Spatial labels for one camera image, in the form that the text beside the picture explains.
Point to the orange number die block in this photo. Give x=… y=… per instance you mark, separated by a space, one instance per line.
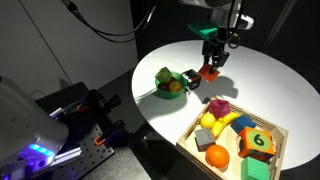
x=256 y=141

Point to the wooden tray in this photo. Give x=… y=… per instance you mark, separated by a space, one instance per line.
x=186 y=140

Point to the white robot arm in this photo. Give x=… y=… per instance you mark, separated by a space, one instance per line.
x=230 y=15

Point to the white device with blue light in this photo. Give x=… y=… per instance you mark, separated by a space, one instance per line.
x=26 y=130

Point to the green bowl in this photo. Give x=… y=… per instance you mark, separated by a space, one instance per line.
x=170 y=94

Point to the grey block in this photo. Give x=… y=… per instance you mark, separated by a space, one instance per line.
x=204 y=138

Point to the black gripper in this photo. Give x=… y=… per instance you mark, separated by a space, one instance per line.
x=216 y=45

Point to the yellow-orange ball toy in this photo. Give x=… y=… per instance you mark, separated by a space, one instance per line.
x=175 y=86

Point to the yellow lemon toy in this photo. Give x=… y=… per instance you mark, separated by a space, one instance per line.
x=207 y=120

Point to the dark red apple toy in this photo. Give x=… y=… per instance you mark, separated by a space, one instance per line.
x=164 y=86

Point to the yellow banana toy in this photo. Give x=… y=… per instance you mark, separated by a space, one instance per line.
x=222 y=124

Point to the yellow-green block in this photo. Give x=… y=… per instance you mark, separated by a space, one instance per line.
x=163 y=75

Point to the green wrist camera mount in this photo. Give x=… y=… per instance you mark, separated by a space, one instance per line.
x=201 y=29

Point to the green cube block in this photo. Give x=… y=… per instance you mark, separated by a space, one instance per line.
x=255 y=169

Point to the pink block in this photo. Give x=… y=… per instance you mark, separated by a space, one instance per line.
x=220 y=108

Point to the small black cube box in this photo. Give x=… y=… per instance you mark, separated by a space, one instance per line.
x=192 y=80

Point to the orange fruit toy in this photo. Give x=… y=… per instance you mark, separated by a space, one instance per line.
x=217 y=156

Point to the blue block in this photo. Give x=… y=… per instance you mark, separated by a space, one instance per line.
x=243 y=123

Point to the aluminium rail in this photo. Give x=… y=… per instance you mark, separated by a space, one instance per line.
x=68 y=156

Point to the black perforated breadboard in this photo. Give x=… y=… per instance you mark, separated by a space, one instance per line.
x=90 y=160

